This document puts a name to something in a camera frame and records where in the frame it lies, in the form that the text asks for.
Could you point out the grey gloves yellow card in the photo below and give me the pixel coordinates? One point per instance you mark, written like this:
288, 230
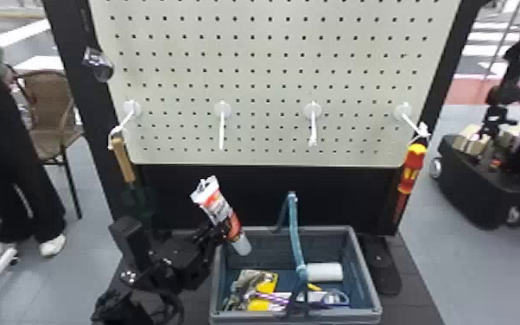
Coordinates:
260, 286

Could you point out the brown wicker chair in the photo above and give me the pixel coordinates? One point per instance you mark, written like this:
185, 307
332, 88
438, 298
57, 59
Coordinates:
51, 113

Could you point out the purple striped tool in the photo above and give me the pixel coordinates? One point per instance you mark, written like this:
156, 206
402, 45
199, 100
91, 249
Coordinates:
269, 297

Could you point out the person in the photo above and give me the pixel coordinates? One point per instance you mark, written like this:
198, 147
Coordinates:
1, 159

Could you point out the white orange sealant tube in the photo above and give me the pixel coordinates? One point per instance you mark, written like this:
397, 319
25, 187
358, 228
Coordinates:
217, 206

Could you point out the white paint roller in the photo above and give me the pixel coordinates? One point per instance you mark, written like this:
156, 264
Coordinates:
325, 272

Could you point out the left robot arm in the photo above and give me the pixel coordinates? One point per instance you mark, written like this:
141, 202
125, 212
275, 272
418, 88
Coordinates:
128, 304

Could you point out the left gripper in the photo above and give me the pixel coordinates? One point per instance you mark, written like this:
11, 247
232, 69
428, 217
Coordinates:
180, 263

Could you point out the white pegboard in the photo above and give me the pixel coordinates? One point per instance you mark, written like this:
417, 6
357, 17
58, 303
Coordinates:
264, 68

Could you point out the red yellow screwdriver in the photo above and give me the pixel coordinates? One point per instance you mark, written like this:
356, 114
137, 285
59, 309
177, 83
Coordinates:
412, 168

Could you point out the blue basket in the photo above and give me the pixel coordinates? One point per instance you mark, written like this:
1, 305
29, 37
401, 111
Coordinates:
360, 272

